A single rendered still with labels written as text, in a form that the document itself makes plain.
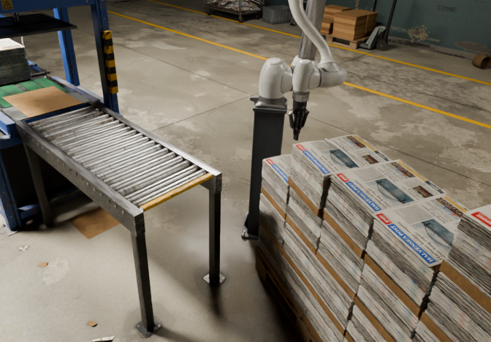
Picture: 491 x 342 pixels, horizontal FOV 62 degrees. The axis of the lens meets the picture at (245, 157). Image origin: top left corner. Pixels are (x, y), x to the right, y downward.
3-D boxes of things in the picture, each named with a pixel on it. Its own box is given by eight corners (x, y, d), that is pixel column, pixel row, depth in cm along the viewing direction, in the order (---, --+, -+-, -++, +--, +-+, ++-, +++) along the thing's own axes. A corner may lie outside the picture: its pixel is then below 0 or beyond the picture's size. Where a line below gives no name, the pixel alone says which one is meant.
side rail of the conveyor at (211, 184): (222, 190, 225) (222, 172, 219) (215, 194, 222) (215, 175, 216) (96, 115, 303) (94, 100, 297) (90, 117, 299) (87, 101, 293)
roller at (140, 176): (178, 157, 237) (183, 164, 236) (105, 188, 206) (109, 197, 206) (182, 153, 233) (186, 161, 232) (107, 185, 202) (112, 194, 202)
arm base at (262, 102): (251, 96, 263) (251, 88, 260) (286, 99, 261) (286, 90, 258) (248, 107, 247) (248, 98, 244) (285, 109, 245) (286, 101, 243)
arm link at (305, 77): (295, 93, 208) (319, 92, 212) (299, 63, 201) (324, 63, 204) (288, 86, 217) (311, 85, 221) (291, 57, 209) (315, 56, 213)
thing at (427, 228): (444, 194, 163) (445, 193, 162) (510, 240, 141) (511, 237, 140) (370, 215, 149) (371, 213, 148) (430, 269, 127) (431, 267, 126)
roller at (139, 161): (166, 153, 245) (171, 156, 242) (93, 183, 214) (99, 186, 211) (165, 145, 242) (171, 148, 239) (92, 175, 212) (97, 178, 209)
